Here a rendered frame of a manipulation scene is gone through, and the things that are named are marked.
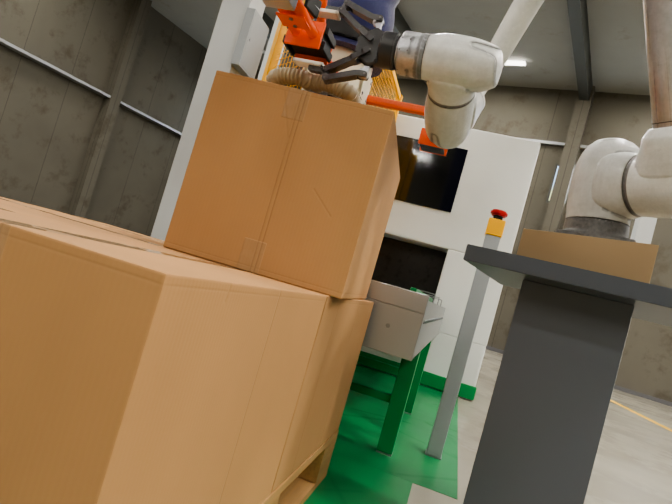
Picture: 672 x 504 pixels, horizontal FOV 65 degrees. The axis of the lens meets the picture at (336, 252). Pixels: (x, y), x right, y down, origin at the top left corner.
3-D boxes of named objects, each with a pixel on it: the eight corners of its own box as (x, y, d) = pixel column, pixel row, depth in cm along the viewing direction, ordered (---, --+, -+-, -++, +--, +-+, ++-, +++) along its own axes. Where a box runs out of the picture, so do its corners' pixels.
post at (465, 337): (425, 450, 220) (488, 219, 225) (441, 456, 218) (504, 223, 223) (424, 454, 213) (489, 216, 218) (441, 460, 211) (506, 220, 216)
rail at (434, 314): (432, 331, 392) (438, 306, 393) (439, 333, 391) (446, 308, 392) (397, 354, 168) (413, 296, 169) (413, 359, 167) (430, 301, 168)
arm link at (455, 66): (420, 53, 103) (417, 103, 114) (500, 67, 99) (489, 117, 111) (434, 18, 108) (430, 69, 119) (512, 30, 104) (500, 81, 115)
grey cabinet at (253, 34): (245, 80, 284) (261, 27, 286) (254, 82, 283) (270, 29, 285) (230, 63, 265) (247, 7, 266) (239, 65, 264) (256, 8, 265)
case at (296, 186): (247, 264, 172) (282, 147, 174) (365, 299, 166) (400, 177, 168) (162, 246, 113) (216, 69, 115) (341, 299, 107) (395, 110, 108)
